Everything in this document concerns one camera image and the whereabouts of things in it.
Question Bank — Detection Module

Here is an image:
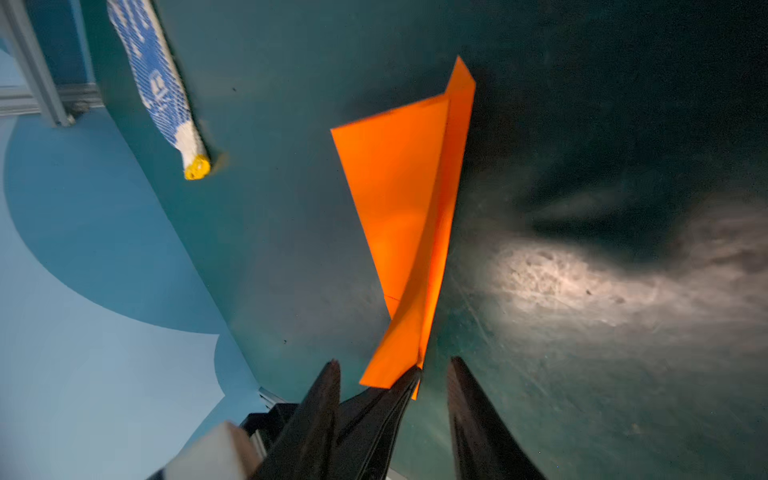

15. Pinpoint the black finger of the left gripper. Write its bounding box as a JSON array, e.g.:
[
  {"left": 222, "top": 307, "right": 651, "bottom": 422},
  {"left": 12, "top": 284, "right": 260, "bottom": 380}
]
[{"left": 328, "top": 366, "right": 422, "bottom": 479}]

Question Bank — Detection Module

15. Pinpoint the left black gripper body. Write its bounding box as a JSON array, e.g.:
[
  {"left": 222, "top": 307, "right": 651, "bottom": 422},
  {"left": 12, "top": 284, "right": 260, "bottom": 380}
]
[{"left": 240, "top": 403, "right": 299, "bottom": 456}]

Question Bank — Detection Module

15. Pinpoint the left aluminium frame post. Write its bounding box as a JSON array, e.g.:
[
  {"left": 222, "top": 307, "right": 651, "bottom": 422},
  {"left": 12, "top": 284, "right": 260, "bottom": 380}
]
[{"left": 1, "top": 1, "right": 74, "bottom": 127}]

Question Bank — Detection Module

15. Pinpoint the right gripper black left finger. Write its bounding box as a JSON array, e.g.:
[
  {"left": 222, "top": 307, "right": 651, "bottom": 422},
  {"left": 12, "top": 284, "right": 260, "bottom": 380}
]
[{"left": 251, "top": 360, "right": 341, "bottom": 479}]

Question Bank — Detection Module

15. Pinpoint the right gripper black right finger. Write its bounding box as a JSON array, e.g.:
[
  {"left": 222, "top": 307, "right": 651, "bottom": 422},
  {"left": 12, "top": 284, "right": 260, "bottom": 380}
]
[{"left": 447, "top": 356, "right": 544, "bottom": 479}]

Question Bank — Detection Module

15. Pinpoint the aluminium rear frame bar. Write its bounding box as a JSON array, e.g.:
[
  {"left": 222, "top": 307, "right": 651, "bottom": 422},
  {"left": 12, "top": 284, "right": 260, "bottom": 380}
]
[{"left": 1, "top": 83, "right": 104, "bottom": 117}]

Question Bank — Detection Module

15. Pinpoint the orange square paper sheet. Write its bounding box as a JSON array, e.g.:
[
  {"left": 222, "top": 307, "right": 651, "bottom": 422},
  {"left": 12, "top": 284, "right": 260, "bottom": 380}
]
[{"left": 331, "top": 59, "right": 476, "bottom": 388}]

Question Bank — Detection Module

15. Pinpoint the left blue dotted work glove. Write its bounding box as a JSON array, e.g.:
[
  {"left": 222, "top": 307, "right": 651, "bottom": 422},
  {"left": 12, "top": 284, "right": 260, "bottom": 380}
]
[{"left": 107, "top": 0, "right": 211, "bottom": 181}]

